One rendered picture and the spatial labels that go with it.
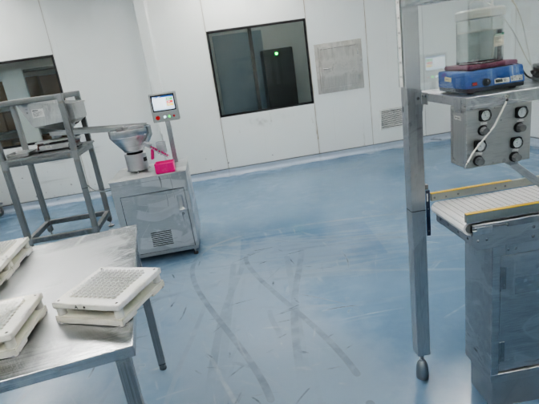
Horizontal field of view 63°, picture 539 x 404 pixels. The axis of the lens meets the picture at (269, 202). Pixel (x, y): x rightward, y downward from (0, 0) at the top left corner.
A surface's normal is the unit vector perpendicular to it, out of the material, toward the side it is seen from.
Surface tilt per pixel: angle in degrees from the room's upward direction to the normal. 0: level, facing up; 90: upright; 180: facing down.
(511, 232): 90
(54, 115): 90
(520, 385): 90
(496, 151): 90
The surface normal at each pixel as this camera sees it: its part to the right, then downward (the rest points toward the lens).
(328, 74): 0.14, 0.28
